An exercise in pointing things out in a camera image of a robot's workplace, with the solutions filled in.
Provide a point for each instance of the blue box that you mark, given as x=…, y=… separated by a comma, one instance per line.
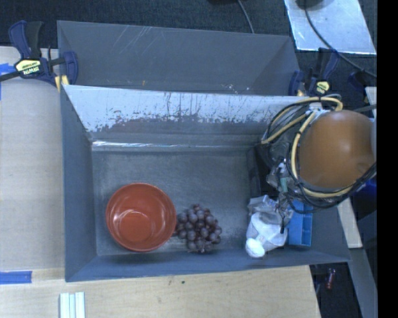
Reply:
x=302, y=225

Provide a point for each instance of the pale wood flat board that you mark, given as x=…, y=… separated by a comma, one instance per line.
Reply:
x=30, y=177

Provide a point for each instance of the red bowl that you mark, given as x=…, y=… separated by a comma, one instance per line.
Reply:
x=140, y=217

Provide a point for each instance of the grey metal bin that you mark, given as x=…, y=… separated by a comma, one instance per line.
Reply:
x=172, y=164

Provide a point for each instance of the purple grape bunch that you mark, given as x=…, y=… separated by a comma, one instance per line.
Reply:
x=199, y=227

